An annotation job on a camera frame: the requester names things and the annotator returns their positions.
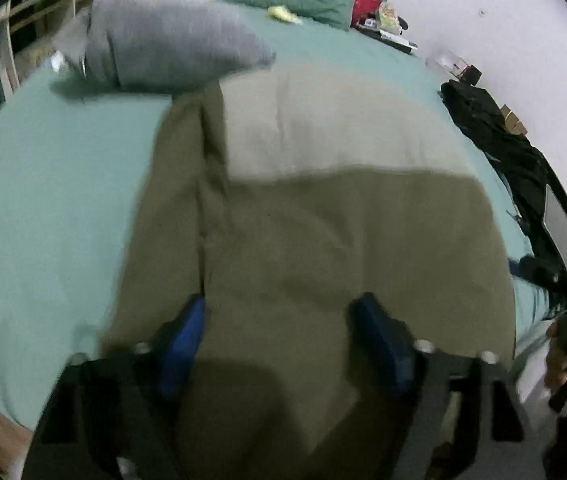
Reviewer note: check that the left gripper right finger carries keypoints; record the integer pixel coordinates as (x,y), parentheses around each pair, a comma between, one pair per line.
(442,416)

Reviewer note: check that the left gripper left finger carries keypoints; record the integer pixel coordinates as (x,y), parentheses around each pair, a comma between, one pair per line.
(117,417)

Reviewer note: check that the olive green garment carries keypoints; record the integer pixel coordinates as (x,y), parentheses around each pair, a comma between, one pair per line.
(281,195)

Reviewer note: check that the black clothes pile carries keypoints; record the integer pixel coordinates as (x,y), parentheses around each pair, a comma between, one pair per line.
(524,167)

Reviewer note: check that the grey framed tablet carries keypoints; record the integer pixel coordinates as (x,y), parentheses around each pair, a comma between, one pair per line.
(555,222)

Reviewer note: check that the cardboard boxes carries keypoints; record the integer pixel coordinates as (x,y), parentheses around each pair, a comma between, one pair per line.
(513,124)

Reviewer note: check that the teal bed sheet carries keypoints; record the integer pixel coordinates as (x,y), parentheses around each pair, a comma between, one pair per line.
(74,162)

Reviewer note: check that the white side table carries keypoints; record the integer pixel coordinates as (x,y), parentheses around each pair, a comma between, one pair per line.
(448,65)

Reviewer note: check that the stack of books and snacks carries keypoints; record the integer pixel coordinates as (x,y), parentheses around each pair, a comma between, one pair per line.
(387,27)

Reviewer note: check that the yellow small object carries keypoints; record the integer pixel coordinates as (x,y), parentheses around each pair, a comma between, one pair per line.
(283,14)

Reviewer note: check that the grey folded garment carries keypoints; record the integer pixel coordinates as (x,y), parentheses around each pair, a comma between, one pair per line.
(160,46)

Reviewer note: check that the white shelf desk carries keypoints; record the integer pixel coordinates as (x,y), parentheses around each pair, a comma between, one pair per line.
(26,32)

